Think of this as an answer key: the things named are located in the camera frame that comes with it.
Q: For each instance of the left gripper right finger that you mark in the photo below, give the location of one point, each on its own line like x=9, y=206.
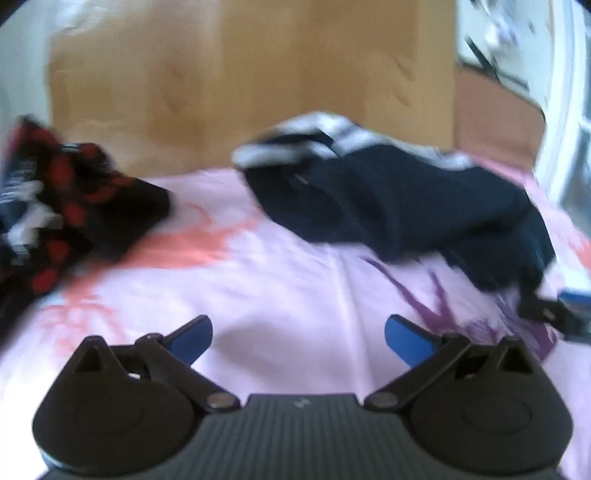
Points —
x=429, y=356

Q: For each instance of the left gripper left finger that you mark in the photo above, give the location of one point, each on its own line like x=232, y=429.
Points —
x=169, y=361

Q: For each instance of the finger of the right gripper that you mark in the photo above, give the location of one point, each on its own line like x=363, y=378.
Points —
x=569, y=314

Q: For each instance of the navy green striped sweater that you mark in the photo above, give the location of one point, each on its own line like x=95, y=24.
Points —
x=329, y=180

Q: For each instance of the pink floral bed sheet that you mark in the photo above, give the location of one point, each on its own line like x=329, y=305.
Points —
x=288, y=316

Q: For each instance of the black red patterned garment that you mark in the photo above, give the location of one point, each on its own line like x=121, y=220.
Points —
x=62, y=203

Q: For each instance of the brown cushion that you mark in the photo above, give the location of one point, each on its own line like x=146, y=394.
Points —
x=495, y=123

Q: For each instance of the wooden headboard panel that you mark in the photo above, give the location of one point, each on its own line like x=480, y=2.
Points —
x=168, y=87

